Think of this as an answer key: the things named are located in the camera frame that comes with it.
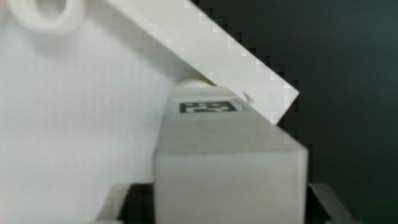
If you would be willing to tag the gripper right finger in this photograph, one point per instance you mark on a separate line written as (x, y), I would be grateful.
(326, 209)

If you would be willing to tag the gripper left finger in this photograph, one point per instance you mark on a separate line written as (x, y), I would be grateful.
(129, 205)

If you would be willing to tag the white leg tagged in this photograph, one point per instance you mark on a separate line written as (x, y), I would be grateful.
(230, 163)

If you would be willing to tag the white desk tabletop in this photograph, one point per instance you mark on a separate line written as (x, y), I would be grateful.
(97, 55)

